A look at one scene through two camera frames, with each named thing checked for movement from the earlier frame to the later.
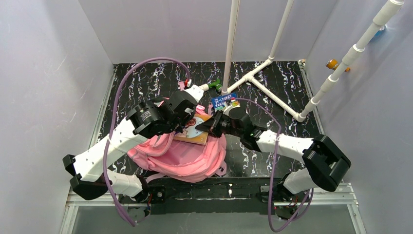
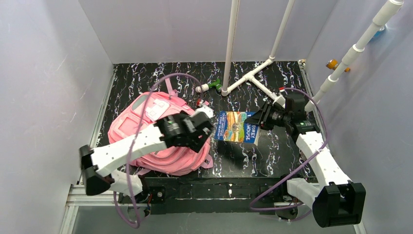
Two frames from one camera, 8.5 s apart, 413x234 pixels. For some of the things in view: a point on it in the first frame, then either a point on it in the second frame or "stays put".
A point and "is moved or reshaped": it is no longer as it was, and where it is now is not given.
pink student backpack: (163, 156) is moved or reshaped
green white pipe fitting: (205, 87) stays put
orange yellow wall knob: (333, 63) stays put
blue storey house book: (219, 102) is moved or reshaped
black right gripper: (219, 123) to (264, 116)
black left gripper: (180, 105) to (200, 129)
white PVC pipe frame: (387, 17) stays put
